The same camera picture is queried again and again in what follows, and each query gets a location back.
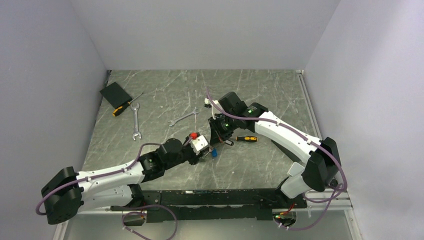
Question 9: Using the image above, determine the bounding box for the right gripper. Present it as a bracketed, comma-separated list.
[208, 112, 239, 146]

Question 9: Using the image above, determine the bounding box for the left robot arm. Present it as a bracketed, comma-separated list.
[36, 136, 210, 225]

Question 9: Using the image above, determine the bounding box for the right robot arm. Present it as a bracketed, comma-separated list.
[205, 91, 341, 208]

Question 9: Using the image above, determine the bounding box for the black key tag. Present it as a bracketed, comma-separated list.
[224, 139, 234, 146]

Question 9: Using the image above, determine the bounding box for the blue key tag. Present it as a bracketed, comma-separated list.
[211, 148, 218, 158]

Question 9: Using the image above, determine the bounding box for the right orange black screwdriver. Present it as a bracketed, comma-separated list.
[235, 136, 258, 143]

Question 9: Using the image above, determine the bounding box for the orange black screwdriver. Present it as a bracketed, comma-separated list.
[235, 136, 258, 143]
[112, 92, 144, 117]

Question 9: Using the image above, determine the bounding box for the silver wrench near plate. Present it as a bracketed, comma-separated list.
[168, 107, 200, 127]

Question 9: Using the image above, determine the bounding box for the silver wrench left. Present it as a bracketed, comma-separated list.
[130, 102, 142, 141]

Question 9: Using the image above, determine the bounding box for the left orange black screwdriver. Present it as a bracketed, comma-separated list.
[112, 92, 144, 117]

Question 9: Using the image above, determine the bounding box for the right black box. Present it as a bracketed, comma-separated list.
[271, 140, 301, 163]

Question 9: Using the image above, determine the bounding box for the black box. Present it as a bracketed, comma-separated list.
[271, 140, 301, 163]
[99, 82, 133, 109]

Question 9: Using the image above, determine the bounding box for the left black box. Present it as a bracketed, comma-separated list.
[99, 82, 133, 109]

